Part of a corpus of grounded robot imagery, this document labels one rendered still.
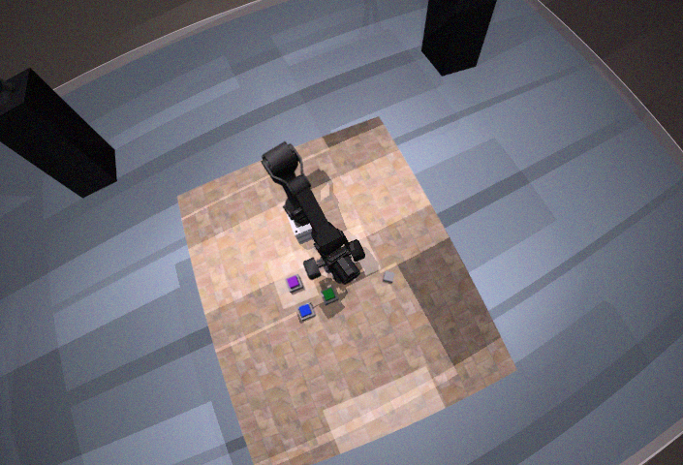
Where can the green button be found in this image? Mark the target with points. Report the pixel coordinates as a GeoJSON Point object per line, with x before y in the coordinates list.
{"type": "Point", "coordinates": [329, 295]}

